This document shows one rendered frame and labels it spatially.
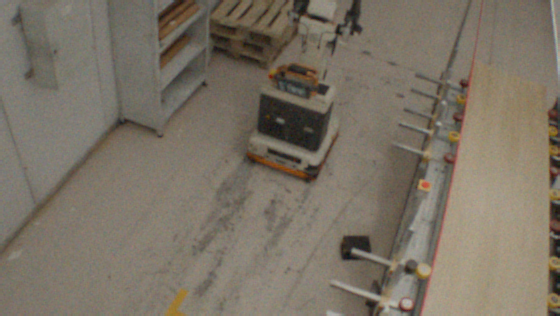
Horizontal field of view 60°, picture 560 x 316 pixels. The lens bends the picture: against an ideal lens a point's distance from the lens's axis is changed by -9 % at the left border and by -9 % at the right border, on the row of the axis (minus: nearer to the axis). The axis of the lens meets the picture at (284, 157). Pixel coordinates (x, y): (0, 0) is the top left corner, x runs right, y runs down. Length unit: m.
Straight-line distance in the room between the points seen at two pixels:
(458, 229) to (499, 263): 0.32
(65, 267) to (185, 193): 1.14
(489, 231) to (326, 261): 1.29
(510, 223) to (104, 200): 3.00
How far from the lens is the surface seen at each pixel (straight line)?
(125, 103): 4.79
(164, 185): 4.38
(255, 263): 3.90
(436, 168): 3.99
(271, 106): 4.19
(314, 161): 4.28
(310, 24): 4.10
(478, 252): 3.19
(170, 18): 4.60
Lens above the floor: 3.20
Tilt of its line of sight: 43 degrees down
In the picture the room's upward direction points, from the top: 8 degrees clockwise
